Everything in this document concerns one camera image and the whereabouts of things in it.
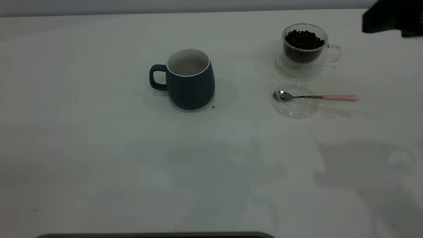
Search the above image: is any dark blue ceramic mug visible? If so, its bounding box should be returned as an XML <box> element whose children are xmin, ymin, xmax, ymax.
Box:
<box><xmin>149</xmin><ymin>48</ymin><xmax>215</xmax><ymax>110</ymax></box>

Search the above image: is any clear double-wall glass cup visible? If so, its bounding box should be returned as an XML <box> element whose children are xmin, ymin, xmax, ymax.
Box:
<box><xmin>276</xmin><ymin>23</ymin><xmax>341</xmax><ymax>77</ymax></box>

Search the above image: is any pink-handled metal spoon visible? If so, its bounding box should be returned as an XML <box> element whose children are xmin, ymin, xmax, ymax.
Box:
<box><xmin>274</xmin><ymin>90</ymin><xmax>360</xmax><ymax>105</ymax></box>

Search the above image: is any dark coffee beans pile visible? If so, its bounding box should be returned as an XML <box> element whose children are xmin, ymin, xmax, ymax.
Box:
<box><xmin>285</xmin><ymin>30</ymin><xmax>325</xmax><ymax>64</ymax></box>

